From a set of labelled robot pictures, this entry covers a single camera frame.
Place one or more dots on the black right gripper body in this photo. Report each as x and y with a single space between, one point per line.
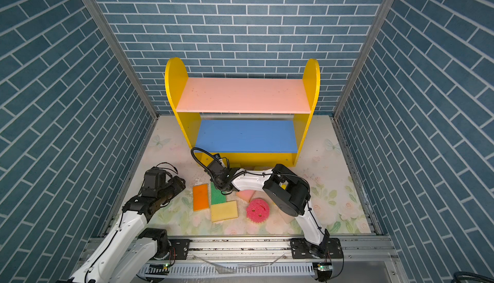
217 183

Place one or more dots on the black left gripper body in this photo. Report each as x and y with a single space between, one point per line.
172 189

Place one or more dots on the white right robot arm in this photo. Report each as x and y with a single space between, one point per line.
288 191

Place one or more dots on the green sponge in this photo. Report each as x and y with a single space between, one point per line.
216 196

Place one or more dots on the beige sponge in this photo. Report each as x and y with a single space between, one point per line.
286 218

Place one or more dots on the aluminium corner post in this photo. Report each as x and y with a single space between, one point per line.
104 27
371 37

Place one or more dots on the orange sponge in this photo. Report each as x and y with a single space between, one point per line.
200 194

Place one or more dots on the pink round scrubber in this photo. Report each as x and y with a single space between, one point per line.
258 211

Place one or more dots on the white perforated cable tray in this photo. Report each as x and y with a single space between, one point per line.
204 270

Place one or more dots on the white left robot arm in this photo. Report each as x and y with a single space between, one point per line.
130 244

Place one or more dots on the yellow pink blue wooden shelf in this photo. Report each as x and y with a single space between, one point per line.
251 122

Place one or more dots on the pink rectangular sponge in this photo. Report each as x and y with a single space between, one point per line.
245 195

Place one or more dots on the aluminium right corner post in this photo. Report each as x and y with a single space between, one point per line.
371 37

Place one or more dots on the aluminium left corner post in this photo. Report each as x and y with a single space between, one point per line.
104 27

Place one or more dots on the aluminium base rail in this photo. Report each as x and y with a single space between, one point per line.
289 248

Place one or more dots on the yellow flat sponge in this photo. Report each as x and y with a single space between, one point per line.
224 211

